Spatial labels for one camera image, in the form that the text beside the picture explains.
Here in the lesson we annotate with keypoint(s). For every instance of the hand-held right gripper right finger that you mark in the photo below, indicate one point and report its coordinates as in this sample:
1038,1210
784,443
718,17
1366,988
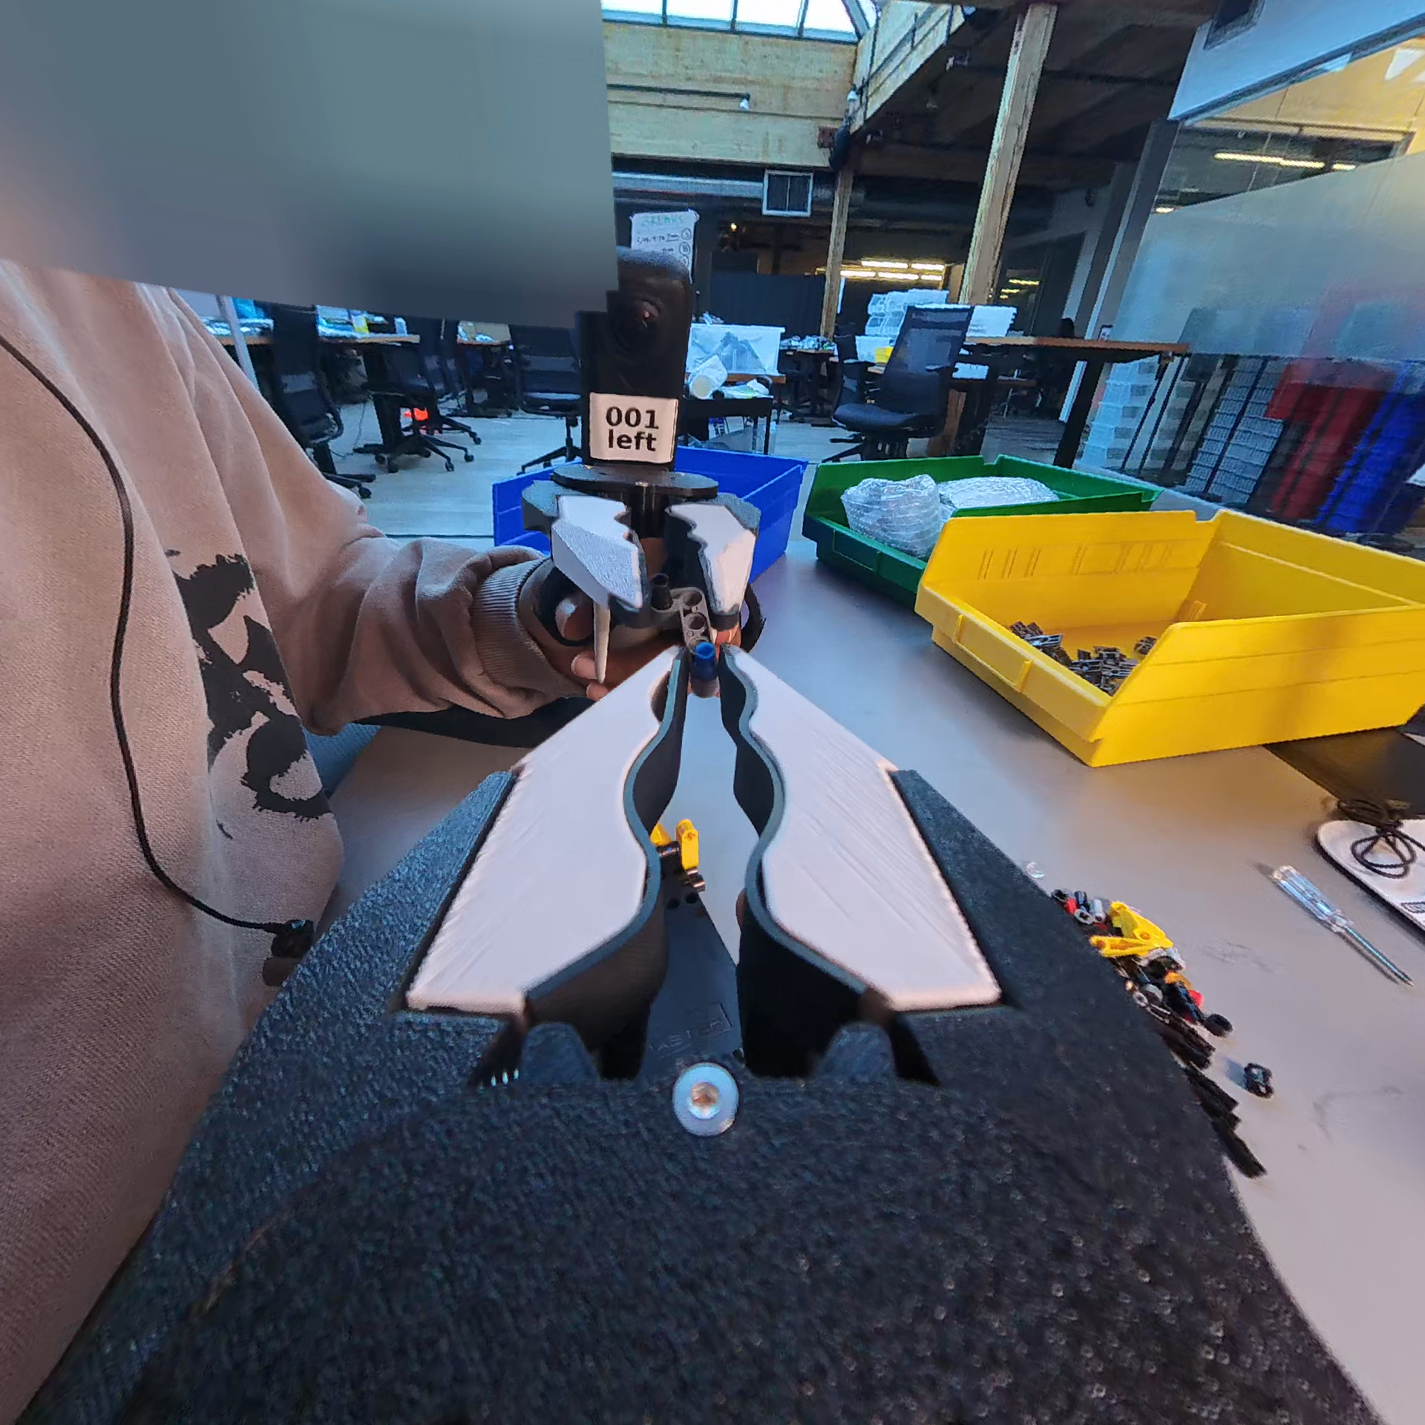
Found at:
868,879

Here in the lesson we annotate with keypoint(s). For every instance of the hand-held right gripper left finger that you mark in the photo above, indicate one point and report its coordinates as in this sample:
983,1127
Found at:
534,868

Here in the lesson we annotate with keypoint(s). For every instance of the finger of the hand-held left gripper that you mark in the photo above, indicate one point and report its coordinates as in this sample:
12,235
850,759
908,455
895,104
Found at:
721,551
596,546

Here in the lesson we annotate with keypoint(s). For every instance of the grey building connector piece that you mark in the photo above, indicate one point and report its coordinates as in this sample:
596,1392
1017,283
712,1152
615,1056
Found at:
691,610

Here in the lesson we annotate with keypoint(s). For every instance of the blue building pin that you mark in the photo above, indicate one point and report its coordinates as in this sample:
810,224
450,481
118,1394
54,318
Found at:
702,662

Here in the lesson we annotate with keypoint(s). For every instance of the pile of small building parts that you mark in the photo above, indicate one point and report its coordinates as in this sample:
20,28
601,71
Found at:
1157,991

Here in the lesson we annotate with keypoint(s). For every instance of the person's left forearm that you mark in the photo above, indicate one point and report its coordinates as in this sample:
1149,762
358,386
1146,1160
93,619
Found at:
422,622

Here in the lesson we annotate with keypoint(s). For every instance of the grey desk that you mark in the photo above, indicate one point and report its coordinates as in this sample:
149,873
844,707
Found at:
1000,801

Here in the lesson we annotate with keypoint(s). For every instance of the black desk mat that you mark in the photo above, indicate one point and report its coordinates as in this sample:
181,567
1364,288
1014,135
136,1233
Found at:
1357,769

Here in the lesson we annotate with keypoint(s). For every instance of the person's left hand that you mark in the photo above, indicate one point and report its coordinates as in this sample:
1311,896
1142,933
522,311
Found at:
579,646

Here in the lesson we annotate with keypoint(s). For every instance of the blue plastic bin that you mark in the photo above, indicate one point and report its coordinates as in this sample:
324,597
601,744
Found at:
769,489

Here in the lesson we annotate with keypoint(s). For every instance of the green plastic bin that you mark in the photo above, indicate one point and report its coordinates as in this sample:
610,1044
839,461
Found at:
850,547

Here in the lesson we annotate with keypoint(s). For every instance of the yellow black toy robot body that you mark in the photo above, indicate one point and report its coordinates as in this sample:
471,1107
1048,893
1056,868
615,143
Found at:
681,847

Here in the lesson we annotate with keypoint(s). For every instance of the crumpled clear plastic bag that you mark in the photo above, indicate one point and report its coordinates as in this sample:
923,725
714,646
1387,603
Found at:
889,516

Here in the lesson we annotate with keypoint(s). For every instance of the white sign on pole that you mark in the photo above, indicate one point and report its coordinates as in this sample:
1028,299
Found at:
664,241

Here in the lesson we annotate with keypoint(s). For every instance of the black office chair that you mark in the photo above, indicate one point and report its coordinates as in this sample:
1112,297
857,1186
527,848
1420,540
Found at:
907,378
305,400

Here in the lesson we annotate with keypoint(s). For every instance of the flat clear plastic bag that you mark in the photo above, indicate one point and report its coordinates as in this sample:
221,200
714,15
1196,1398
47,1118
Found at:
997,492

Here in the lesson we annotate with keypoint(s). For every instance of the heap of black building parts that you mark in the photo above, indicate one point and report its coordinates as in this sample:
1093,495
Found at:
1095,662

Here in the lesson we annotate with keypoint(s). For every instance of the yellow plastic bin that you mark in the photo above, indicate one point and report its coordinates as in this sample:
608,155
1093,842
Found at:
1225,713

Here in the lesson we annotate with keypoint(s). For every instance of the wooden top table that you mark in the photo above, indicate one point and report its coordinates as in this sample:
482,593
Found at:
1070,346

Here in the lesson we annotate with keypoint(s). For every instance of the person's beige sweatshirt torso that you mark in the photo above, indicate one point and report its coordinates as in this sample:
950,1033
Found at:
66,889

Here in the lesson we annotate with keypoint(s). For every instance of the white printed mat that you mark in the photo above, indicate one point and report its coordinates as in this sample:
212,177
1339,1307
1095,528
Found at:
1380,889

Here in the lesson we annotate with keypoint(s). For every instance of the grey drawer rack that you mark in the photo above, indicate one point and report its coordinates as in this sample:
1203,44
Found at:
1225,435

